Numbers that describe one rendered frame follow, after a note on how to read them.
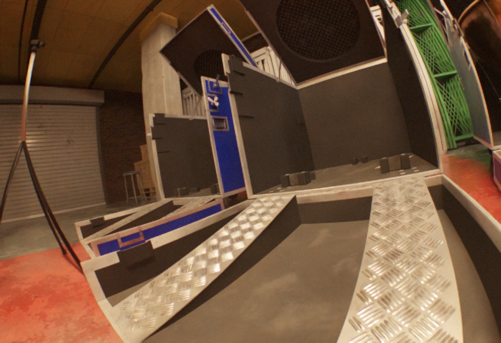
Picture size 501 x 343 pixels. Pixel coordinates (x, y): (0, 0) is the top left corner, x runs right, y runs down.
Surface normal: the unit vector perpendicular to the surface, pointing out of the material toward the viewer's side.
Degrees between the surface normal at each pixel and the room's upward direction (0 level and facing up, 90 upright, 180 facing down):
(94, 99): 90
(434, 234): 12
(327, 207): 91
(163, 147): 90
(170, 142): 90
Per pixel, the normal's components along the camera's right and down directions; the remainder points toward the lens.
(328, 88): -0.59, 0.07
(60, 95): 0.82, -0.18
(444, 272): -0.30, -0.95
